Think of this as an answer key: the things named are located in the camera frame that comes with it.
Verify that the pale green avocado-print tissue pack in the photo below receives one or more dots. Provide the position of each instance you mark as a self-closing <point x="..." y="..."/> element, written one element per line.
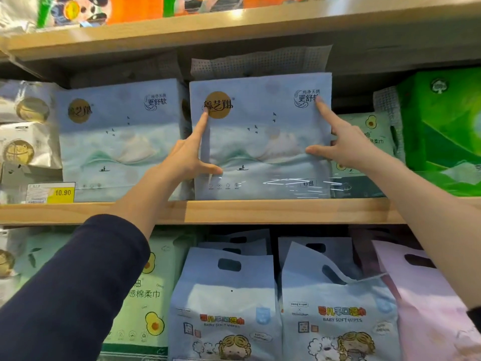
<point x="150" y="296"/>
<point x="370" y="131"/>

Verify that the person's left thumb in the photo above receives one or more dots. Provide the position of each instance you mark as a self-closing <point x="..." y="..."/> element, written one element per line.
<point x="211" y="168"/>

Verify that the bright green tissue pack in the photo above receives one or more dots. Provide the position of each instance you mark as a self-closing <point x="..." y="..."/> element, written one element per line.
<point x="443" y="127"/>

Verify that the person's right thumb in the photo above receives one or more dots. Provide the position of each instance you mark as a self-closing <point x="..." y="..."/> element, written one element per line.
<point x="319" y="150"/>

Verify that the person's left forearm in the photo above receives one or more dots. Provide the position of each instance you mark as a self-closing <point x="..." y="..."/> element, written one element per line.
<point x="79" y="281"/>

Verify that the blue baby wipes bag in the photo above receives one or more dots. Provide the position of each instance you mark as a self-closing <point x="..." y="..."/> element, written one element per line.
<point x="338" y="315"/>
<point x="240" y="240"/>
<point x="319" y="251"/>
<point x="225" y="308"/>

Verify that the person's right hand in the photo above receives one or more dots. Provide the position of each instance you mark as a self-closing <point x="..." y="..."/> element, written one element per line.
<point x="347" y="148"/>

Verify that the white leaf-print tissue pack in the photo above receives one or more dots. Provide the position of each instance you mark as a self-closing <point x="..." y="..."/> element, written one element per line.
<point x="18" y="259"/>

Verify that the pink wipes bag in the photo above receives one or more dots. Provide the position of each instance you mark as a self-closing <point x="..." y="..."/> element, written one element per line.
<point x="428" y="308"/>

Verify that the wooden shelf board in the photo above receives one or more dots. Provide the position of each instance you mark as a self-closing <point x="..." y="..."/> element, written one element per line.
<point x="240" y="31"/>
<point x="263" y="211"/>

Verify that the white plastic-wrapped pack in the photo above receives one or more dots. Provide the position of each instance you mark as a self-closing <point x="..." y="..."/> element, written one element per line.
<point x="17" y="13"/>

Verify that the white tissue pack gold emblem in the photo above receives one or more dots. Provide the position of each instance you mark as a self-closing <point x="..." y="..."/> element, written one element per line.
<point x="26" y="146"/>
<point x="26" y="105"/>

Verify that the yellow and white price tag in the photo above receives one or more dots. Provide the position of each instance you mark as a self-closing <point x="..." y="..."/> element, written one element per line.
<point x="52" y="193"/>

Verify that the blue landscape-print tissue pack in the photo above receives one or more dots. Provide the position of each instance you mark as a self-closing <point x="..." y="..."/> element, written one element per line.
<point x="263" y="139"/>
<point x="120" y="139"/>

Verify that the orange panda-print pack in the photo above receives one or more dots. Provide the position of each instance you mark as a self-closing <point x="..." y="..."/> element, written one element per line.
<point x="225" y="1"/>
<point x="101" y="9"/>

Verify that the person's right forearm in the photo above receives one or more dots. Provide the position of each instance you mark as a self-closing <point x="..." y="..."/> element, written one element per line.
<point x="428" y="218"/>

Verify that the person's left hand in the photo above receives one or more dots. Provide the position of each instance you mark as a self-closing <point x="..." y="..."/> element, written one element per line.
<point x="186" y="157"/>

